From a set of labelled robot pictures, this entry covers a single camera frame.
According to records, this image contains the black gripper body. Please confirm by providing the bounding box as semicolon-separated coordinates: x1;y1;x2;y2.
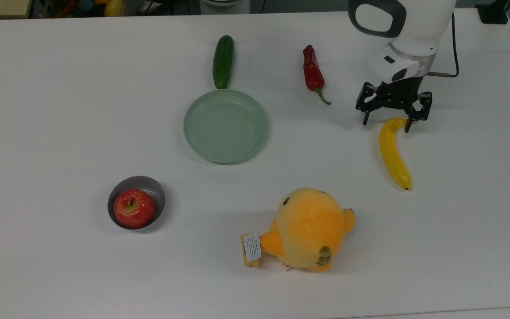
356;76;433;121

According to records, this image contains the yellow banana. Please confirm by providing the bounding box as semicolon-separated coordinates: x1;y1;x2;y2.
379;117;412;191

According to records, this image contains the pale green plastic plate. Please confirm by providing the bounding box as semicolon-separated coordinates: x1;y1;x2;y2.
183;89;269;164

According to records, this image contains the red chili pepper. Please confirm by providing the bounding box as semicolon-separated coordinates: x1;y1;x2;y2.
303;45;332;106

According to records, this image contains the orange plush toy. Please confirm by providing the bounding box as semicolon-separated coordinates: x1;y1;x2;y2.
240;187;356;272

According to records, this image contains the green cucumber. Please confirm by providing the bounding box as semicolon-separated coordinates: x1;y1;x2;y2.
212;35;235;90

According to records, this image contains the white round bin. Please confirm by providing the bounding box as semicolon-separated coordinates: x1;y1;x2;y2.
200;0;250;15

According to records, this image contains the small grey bowl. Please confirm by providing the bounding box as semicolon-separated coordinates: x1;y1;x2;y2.
107;176;166;231

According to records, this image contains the red apple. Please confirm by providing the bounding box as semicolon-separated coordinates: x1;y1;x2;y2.
114;189;156;230

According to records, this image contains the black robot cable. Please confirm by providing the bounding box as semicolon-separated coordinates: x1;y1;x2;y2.
428;12;460;78

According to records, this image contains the black clamp mount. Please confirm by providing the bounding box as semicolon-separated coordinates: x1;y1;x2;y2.
476;0;510;25

